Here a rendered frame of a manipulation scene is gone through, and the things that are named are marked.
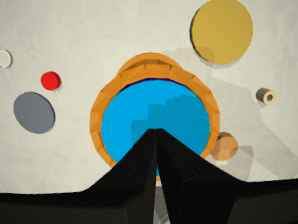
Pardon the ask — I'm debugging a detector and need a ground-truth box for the small white disc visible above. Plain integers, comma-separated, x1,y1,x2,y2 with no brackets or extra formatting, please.
0,49,13,67

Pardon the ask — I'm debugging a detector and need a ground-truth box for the yellow round disc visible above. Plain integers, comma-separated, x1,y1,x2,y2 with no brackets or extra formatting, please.
189,0,253,64

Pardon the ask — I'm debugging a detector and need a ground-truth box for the grey flat disc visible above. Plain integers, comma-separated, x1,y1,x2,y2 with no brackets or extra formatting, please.
13,92,55,134

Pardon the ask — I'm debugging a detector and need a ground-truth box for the red disc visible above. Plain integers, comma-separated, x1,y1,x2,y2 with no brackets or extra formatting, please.
41,71,61,91

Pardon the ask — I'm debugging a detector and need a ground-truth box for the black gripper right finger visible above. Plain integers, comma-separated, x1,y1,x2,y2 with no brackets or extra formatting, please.
155,128,298,224

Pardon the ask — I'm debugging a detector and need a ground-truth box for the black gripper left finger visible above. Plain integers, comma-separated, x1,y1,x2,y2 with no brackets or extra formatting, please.
0,129,157,224

